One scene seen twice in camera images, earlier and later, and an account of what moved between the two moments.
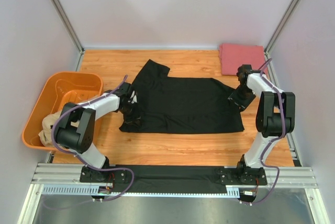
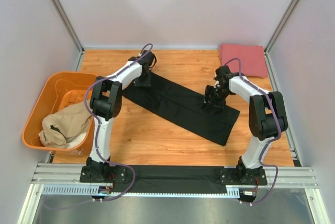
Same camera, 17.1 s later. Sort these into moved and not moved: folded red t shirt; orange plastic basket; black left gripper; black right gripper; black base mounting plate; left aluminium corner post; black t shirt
Moved: black right gripper; black left gripper; black t shirt
Not moved: orange plastic basket; black base mounting plate; left aluminium corner post; folded red t shirt
